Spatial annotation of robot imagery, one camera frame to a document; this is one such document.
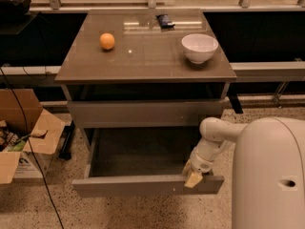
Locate grey top drawer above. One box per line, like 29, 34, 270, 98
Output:
68, 100, 223, 128

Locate grey drawer cabinet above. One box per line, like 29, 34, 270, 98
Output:
55, 9, 236, 144

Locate dark blue snack packet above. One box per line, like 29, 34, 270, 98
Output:
156, 14, 174, 29

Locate grey drawer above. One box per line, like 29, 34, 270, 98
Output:
68, 100, 223, 128
72, 127, 224, 198

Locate orange fruit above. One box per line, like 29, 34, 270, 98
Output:
99, 33, 115, 51

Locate black floor cable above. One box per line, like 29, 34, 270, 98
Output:
0, 68, 65, 229

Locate open cardboard box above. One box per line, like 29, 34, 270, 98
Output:
0, 89, 65, 184

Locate black object on shelf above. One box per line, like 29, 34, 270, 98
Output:
0, 0, 31, 16

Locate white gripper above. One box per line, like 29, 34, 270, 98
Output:
182, 150, 213, 188

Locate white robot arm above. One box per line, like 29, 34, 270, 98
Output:
183, 117, 305, 229

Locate white ceramic bowl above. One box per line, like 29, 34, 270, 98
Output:
181, 33, 219, 64

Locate items inside cardboard box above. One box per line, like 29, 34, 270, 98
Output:
0, 120, 29, 152

